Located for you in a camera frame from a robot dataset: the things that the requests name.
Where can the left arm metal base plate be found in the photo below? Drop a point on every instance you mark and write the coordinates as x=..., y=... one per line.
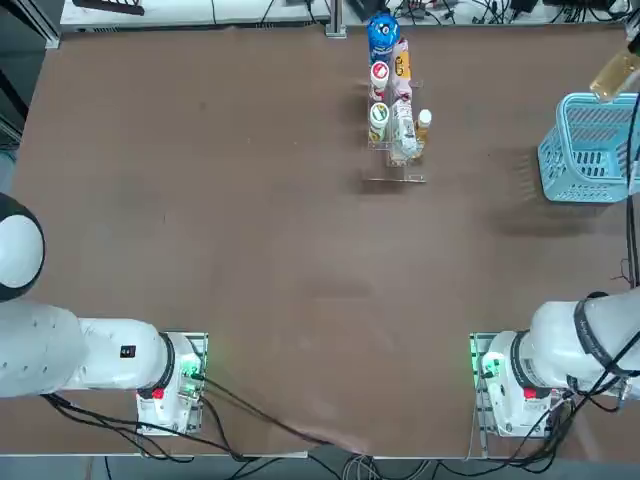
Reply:
x=200, y=345

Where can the yellow juice bottle white cap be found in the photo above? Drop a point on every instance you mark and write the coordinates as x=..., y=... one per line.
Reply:
x=425, y=132
x=612, y=75

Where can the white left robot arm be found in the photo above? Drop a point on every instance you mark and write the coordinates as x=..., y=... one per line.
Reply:
x=110, y=360

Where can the aluminium extrusion post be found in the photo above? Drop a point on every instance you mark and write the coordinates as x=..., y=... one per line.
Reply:
x=336, y=20

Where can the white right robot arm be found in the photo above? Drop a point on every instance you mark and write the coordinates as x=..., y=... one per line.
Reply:
x=555, y=345

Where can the clear acrylic stepped shelf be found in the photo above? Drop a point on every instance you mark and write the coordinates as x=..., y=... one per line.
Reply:
x=400, y=179

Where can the green lid snack cup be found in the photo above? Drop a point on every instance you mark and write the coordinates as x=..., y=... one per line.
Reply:
x=379, y=115

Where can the white snack packet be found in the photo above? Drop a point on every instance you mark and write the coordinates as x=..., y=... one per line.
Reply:
x=404, y=130

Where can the red lid snack cup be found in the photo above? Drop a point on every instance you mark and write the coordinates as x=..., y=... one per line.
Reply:
x=380, y=72

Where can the blue snack cup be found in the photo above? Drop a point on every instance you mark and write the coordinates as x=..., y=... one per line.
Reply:
x=382, y=35

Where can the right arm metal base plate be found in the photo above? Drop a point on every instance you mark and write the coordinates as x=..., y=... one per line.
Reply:
x=479, y=410

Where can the light blue plastic basket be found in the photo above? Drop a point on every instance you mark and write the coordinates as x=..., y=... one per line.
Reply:
x=560, y=150

